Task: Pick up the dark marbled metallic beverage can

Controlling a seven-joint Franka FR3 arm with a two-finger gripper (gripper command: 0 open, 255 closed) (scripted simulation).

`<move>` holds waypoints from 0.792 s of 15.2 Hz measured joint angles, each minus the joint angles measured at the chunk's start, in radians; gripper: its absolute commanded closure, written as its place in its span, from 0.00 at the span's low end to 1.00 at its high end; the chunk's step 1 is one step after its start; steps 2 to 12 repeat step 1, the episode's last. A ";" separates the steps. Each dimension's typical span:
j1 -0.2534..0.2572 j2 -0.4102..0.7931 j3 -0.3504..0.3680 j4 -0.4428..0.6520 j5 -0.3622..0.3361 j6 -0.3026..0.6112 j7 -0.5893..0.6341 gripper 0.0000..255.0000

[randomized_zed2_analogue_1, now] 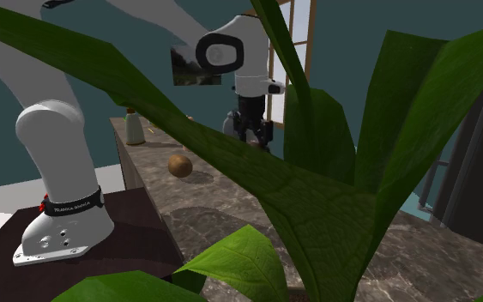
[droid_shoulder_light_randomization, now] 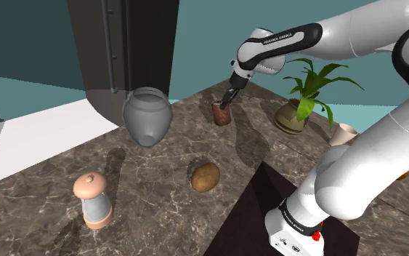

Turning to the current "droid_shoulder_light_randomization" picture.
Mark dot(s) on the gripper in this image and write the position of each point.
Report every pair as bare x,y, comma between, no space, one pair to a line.
237,82

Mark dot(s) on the reddish brown cup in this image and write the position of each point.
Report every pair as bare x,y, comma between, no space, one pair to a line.
222,116

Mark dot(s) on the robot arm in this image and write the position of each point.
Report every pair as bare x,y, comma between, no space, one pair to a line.
367,170

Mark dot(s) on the potted green plant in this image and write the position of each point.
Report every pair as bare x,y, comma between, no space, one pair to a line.
298,106

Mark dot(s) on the brown potato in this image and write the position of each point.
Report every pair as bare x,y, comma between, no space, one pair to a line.
205,177

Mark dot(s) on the grey vase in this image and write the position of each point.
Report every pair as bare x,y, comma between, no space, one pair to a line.
147,115

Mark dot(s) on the beige cup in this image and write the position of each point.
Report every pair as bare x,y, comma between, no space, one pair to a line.
342,134

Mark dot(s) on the dark robot stand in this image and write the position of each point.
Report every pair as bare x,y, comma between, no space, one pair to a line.
246,220

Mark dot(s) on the pink and grey grinder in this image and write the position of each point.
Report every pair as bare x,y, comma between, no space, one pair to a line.
92,200

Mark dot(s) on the small orange object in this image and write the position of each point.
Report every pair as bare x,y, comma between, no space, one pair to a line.
403,175

